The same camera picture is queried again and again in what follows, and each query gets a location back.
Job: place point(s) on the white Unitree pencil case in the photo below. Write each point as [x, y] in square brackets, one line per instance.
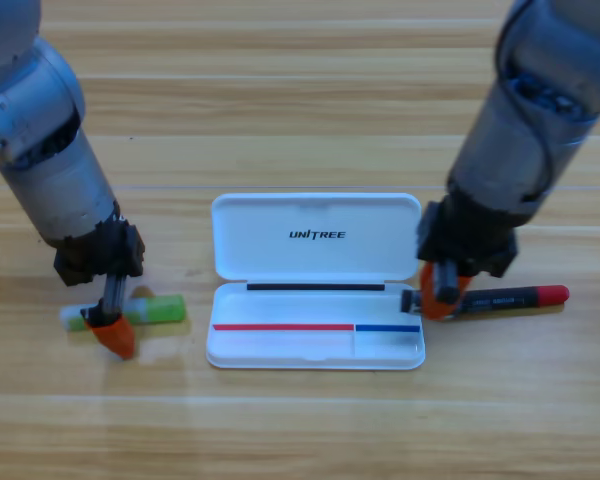
[280, 250]

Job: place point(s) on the green and white pen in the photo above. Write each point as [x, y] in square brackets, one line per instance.
[165, 307]

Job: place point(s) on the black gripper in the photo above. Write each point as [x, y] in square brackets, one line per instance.
[100, 250]
[465, 235]

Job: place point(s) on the black marker with red ends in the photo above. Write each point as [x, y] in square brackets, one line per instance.
[510, 300]

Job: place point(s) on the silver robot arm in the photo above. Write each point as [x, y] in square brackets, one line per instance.
[520, 125]
[40, 125]

